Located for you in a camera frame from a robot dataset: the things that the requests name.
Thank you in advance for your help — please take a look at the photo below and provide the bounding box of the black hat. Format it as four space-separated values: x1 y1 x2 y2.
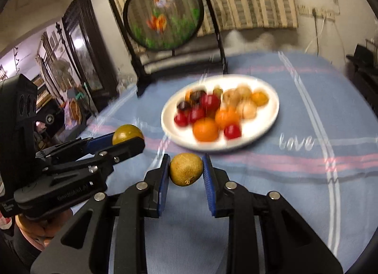
346 44 375 66

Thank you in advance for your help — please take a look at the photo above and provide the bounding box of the tan round fruit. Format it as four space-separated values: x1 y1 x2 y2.
236 84 252 99
238 100 257 119
169 153 204 187

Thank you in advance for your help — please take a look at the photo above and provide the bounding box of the white plate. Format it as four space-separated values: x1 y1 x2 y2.
161 74 280 152

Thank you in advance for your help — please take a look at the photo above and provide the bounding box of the white electric fan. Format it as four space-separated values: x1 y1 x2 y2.
55 59 74 86

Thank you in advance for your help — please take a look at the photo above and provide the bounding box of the green yellow tomato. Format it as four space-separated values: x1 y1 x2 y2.
112 124 144 145

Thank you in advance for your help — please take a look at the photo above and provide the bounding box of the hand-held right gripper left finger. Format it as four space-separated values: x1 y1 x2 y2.
30 154 172 274

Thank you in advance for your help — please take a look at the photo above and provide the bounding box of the pink cloth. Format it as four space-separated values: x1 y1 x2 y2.
63 97 83 130

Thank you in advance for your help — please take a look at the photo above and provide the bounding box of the dark wooden cabinet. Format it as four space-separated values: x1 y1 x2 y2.
61 0 120 99

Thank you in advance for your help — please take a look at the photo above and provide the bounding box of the white power strip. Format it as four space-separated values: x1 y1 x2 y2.
298 4 335 19

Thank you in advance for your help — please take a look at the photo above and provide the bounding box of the black desk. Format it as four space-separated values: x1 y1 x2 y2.
351 64 378 109

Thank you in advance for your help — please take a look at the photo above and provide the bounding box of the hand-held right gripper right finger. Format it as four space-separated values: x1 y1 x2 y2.
202 154 344 274

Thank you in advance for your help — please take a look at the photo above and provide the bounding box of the black metal stand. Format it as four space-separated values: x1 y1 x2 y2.
56 22 89 109

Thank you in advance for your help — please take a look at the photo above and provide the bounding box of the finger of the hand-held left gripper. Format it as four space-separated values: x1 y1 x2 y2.
42 137 146 179
35 132 116 164

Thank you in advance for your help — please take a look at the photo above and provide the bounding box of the person's left hand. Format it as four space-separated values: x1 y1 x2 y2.
15 207 74 248

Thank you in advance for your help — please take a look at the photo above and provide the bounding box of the blue striped tablecloth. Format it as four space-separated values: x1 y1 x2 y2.
71 51 378 274

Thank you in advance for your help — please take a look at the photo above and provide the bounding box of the tan fruit with brown mark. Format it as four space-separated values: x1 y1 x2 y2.
223 88 241 106

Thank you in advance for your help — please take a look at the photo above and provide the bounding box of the round embroidered table screen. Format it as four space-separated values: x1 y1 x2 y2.
109 0 229 97

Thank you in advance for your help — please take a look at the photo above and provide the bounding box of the person's left forearm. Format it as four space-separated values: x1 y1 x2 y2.
0 227 45 274

